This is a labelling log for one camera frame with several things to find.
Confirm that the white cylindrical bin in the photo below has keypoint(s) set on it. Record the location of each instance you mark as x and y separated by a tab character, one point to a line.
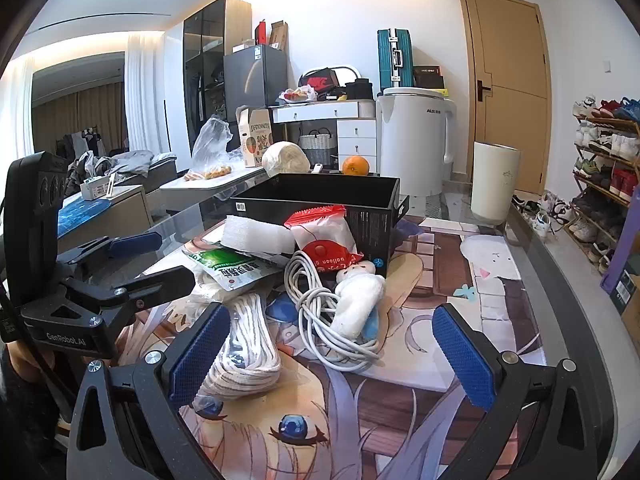
492	185

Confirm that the grey clothing pile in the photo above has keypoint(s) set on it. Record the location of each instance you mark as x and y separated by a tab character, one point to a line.
125	162

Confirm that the white electric kettle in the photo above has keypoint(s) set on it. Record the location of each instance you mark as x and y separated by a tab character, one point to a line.
412	145

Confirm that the black glass cabinet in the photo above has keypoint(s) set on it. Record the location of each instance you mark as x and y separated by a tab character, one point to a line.
205	60

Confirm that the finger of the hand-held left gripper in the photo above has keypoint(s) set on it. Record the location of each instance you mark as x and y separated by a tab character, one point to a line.
135	245
160	282

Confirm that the red and black bag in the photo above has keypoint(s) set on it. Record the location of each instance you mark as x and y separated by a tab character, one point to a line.
317	82

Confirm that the grey woven basket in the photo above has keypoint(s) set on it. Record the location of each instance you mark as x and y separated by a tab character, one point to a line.
316	149

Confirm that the orange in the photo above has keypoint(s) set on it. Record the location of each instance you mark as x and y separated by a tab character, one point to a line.
356	166

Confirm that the clear plastic bag of snacks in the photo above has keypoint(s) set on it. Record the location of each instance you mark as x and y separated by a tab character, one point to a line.
210	145

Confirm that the dark flat box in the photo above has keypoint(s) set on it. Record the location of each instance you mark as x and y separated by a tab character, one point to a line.
429	77

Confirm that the plate of food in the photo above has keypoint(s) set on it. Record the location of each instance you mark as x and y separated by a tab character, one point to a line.
297	95

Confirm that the round white wrapped bundle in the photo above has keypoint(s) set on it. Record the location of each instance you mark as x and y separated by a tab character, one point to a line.
285	160

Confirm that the white board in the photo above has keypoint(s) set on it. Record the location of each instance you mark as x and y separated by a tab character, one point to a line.
210	182

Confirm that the purple board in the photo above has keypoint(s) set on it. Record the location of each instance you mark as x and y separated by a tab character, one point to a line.
622	240

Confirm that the white foam block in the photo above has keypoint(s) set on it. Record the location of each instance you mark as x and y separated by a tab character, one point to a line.
250	235

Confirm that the pair of white sneakers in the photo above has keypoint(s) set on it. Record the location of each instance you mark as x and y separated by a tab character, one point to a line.
545	215

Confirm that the red and white plastic bag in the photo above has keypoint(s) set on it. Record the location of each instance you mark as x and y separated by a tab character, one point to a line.
325	232

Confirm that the shoe rack with shoes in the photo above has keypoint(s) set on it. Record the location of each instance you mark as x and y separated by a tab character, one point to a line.
605	170

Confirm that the white curtains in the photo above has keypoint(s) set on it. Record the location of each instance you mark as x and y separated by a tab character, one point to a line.
145	95

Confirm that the white plush toy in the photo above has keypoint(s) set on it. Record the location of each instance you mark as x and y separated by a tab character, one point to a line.
355	305

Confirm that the wooden door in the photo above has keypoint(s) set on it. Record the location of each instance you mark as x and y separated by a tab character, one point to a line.
510	85

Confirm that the teal suitcase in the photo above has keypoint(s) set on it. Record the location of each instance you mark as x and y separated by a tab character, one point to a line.
392	60

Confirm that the beige cabinet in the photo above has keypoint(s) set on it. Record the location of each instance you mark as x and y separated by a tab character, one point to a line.
125	210

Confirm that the printed cardboard fruit box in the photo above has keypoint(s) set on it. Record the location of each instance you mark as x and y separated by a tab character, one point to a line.
255	140

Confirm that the brown cardboard box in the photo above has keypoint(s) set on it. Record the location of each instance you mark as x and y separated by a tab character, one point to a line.
278	35

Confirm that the red box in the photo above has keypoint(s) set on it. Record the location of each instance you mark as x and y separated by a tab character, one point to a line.
260	34

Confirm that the small white box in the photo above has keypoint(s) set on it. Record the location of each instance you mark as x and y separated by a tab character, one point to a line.
97	187

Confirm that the black cardboard box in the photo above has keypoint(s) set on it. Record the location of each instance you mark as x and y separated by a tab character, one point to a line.
370	230

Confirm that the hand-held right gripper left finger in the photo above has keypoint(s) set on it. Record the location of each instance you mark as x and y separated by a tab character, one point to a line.
200	355

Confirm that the black pot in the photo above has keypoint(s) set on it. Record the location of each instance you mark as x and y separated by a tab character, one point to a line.
359	90

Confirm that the grey fridge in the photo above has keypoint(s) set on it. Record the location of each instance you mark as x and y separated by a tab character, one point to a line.
250	77

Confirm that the printed cartoon desk mat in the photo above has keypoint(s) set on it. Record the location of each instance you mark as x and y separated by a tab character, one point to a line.
400	410

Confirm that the person's left hand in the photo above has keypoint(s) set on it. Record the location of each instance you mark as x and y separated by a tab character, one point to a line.
30	360

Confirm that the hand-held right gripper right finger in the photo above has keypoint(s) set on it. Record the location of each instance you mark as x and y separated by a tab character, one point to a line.
462	360

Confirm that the large cardboard box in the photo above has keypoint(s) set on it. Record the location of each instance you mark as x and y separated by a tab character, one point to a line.
630	310

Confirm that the blue packet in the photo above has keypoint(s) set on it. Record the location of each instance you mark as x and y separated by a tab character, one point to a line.
82	215

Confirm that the green and white medicine packet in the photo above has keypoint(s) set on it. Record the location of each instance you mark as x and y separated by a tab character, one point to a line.
225	262

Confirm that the white dresser with drawers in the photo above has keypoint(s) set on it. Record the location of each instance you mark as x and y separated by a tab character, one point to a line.
355	130

